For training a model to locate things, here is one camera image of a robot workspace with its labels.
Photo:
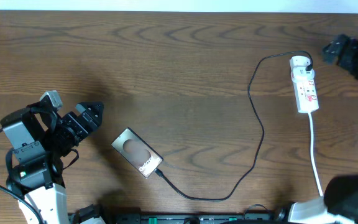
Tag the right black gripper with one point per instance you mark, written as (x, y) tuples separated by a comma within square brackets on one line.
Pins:
[(348, 60)]

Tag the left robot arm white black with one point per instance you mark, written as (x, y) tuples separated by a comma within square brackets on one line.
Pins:
[(40, 138)]

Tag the white power strip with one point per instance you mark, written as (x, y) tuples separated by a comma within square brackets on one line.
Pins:
[(304, 85)]

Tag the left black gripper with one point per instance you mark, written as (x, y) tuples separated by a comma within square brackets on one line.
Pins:
[(81, 117)]

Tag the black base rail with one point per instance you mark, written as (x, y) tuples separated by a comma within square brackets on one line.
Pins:
[(170, 218)]

